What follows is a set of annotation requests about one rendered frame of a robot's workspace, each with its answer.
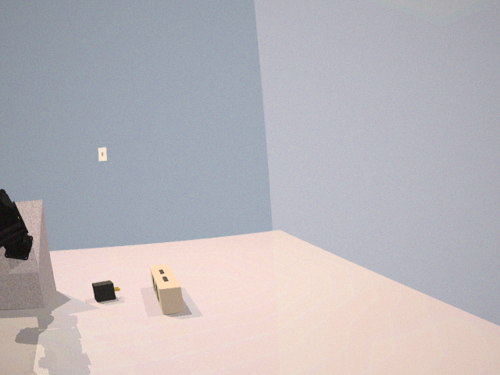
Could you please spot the black two-prong plug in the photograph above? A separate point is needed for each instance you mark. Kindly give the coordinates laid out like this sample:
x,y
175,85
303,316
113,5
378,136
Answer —
x,y
104,291

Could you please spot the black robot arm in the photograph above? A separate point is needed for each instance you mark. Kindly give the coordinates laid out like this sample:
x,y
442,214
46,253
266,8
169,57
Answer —
x,y
13,232

